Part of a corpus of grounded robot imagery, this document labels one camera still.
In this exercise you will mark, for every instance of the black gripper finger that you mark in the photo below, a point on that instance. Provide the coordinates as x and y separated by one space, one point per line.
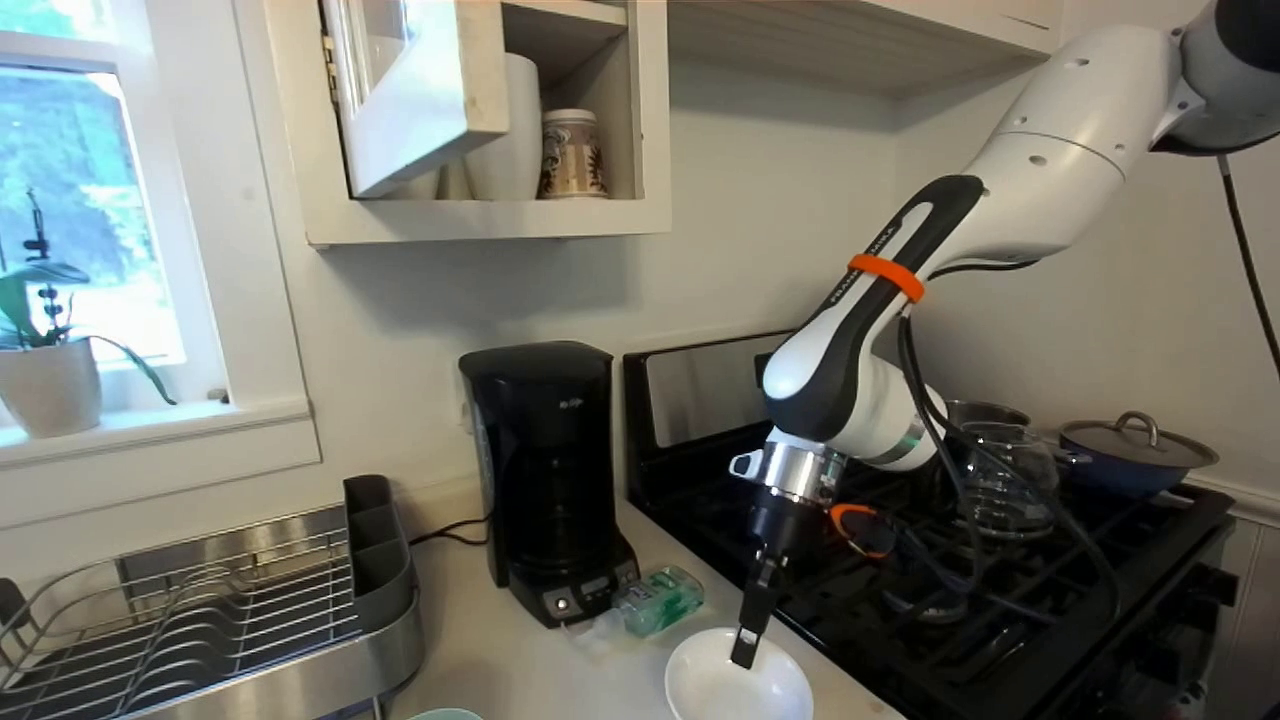
753 609

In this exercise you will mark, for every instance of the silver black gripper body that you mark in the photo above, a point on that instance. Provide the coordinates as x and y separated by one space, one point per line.
793 477

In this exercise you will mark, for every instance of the white plate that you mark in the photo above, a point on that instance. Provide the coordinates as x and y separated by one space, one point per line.
701 680

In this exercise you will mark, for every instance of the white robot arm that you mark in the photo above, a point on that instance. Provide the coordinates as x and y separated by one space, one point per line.
1037 183

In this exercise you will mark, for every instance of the glass coffee carafe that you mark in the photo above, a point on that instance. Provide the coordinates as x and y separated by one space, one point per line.
1010 483

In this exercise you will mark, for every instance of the black coffee machine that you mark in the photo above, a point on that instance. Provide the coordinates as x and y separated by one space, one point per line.
543 423

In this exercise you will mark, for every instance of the green plastic wrapped sponge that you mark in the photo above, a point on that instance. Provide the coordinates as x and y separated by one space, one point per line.
658 602

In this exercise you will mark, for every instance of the black gas stove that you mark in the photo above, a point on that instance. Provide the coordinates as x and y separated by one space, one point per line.
1109 619

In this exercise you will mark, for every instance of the blue pan with lid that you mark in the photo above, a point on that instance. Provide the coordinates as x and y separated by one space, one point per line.
1131 457

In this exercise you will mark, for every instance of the patterned jar in cabinet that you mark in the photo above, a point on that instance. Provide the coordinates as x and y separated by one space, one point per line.
575 167

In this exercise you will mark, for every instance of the white vase in cabinet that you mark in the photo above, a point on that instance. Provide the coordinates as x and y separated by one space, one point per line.
509 167

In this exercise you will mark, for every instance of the metal dish drying rack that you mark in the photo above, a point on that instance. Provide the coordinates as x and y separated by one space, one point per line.
279 620

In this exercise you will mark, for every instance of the white potted plant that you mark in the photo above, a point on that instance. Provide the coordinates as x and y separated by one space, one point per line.
48 376

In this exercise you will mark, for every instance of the white wall cabinet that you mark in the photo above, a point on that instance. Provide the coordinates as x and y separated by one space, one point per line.
371 100

